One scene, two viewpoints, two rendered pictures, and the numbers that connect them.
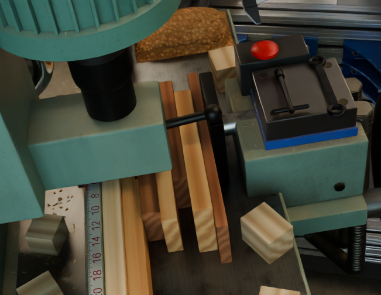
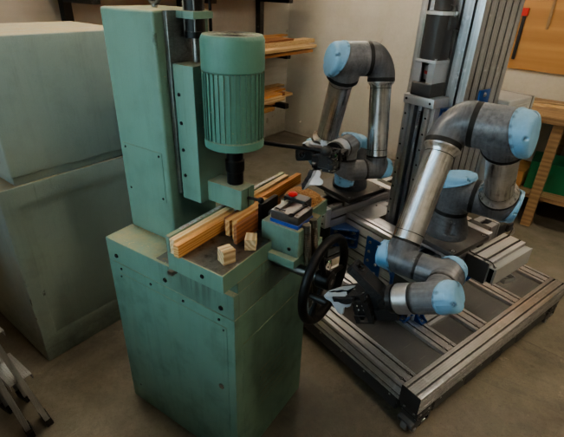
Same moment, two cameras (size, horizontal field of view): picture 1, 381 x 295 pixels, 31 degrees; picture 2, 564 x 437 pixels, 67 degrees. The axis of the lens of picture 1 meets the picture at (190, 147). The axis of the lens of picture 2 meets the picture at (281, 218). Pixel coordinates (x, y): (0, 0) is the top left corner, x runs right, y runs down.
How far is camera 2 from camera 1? 85 cm
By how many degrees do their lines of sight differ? 31
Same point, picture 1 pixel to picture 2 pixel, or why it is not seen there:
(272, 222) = (251, 237)
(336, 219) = (283, 260)
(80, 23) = (217, 140)
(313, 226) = (275, 258)
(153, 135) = (237, 194)
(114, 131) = (228, 187)
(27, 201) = (198, 195)
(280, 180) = (271, 234)
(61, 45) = (210, 145)
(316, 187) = (282, 244)
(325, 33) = not seen: hidden behind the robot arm
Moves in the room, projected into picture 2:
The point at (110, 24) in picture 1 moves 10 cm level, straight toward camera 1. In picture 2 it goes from (223, 144) to (201, 154)
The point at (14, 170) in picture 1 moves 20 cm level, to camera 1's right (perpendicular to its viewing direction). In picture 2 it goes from (197, 181) to (248, 198)
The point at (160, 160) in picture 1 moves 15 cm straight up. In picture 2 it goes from (238, 205) to (237, 159)
